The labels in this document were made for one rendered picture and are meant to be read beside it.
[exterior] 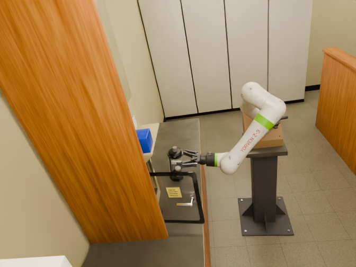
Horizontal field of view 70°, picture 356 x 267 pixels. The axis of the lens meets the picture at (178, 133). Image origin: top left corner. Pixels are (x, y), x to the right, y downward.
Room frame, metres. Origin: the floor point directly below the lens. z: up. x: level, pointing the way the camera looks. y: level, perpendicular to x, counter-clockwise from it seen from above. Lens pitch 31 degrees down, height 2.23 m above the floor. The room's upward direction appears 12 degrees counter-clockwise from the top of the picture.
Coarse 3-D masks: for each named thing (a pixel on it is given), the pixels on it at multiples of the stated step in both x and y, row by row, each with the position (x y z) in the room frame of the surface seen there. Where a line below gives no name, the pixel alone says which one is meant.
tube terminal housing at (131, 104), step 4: (132, 100) 1.36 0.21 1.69; (128, 104) 1.27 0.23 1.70; (132, 104) 1.34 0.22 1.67; (132, 108) 1.32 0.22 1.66; (132, 112) 1.30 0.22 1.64; (136, 112) 1.36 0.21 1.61; (132, 116) 1.28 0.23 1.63; (136, 116) 1.34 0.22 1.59; (136, 120) 1.32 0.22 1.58; (140, 124) 1.38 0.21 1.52; (148, 160) 1.38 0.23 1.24; (148, 164) 1.38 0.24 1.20; (148, 168) 1.36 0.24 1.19; (152, 168) 1.35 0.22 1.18; (152, 172) 1.38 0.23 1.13
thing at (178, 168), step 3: (168, 150) 1.41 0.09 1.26; (171, 156) 1.34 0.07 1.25; (177, 156) 1.34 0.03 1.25; (171, 159) 1.35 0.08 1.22; (174, 159) 1.34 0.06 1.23; (177, 159) 1.34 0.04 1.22; (180, 159) 1.35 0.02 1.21; (171, 165) 1.36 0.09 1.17; (174, 165) 1.35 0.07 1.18; (177, 165) 1.34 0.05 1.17; (180, 165) 1.35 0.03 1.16; (171, 168) 1.36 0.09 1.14; (174, 168) 1.35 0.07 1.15; (177, 168) 1.35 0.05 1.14; (180, 168) 1.35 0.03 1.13; (174, 171) 1.35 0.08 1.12; (177, 171) 1.35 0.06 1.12; (180, 171) 1.36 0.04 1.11
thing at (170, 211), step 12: (156, 180) 1.04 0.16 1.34; (168, 180) 1.02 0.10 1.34; (180, 180) 1.00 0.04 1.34; (192, 180) 0.99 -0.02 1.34; (156, 192) 1.05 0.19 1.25; (192, 192) 0.99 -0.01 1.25; (168, 204) 1.03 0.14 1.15; (168, 216) 1.04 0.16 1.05; (180, 216) 1.02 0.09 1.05; (192, 216) 1.00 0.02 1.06
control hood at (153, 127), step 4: (148, 124) 1.36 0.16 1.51; (152, 124) 1.35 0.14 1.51; (156, 124) 1.34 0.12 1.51; (140, 128) 1.34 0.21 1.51; (144, 128) 1.33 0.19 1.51; (152, 128) 1.31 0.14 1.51; (156, 128) 1.30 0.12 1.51; (152, 132) 1.26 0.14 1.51; (156, 132) 1.25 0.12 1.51; (152, 136) 1.22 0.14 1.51; (152, 148) 1.10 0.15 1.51; (152, 152) 1.07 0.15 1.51; (144, 156) 1.05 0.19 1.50; (148, 156) 1.05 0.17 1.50
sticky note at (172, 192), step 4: (168, 188) 1.03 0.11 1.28; (172, 188) 1.02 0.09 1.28; (176, 188) 1.01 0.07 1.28; (168, 192) 1.03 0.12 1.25; (172, 192) 1.02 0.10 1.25; (176, 192) 1.02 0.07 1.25; (180, 192) 1.01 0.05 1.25; (168, 196) 1.03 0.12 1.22; (172, 196) 1.02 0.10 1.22; (176, 196) 1.02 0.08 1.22; (180, 196) 1.01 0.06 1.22
